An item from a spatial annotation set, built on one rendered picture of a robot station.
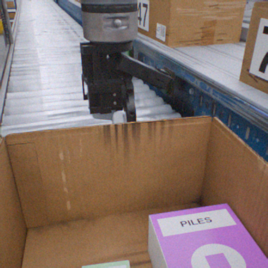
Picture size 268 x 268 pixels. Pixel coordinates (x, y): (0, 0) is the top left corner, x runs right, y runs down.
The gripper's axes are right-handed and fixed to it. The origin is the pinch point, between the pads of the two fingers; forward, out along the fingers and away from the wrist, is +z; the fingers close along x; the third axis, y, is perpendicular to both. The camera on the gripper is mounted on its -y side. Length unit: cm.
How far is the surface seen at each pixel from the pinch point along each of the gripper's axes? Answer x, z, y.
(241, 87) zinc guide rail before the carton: 0.6, -8.9, -25.7
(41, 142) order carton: 13.9, -10.3, 15.4
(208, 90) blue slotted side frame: -7.1, -6.0, -22.9
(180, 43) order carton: -44, -9, -34
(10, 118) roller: -31.3, 5.5, 24.2
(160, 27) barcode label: -51, -14, -29
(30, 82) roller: -64, 6, 19
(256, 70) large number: 0.7, -12.2, -28.7
